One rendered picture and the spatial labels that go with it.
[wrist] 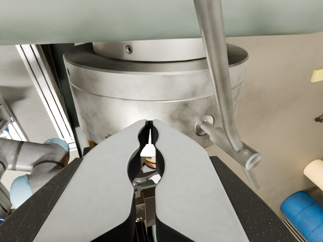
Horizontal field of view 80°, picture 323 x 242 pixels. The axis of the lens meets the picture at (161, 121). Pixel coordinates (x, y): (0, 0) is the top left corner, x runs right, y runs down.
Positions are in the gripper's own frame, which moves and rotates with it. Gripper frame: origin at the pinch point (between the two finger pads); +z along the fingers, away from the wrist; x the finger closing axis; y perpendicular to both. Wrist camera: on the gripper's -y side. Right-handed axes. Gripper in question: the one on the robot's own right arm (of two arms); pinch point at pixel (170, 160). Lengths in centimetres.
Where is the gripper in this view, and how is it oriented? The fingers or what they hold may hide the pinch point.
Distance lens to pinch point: 51.0
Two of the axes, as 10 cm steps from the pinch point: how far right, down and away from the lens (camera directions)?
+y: -0.2, 8.6, 5.1
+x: 2.7, 4.9, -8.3
